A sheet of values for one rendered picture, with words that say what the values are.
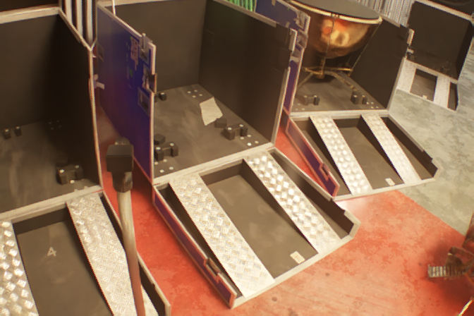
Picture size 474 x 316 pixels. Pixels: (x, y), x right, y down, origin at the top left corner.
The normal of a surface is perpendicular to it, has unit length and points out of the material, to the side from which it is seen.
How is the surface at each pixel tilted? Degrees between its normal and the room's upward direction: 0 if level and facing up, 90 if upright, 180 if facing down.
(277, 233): 1
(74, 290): 1
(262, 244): 1
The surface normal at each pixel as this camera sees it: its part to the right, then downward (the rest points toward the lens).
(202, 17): 0.59, 0.52
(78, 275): 0.14, -0.81
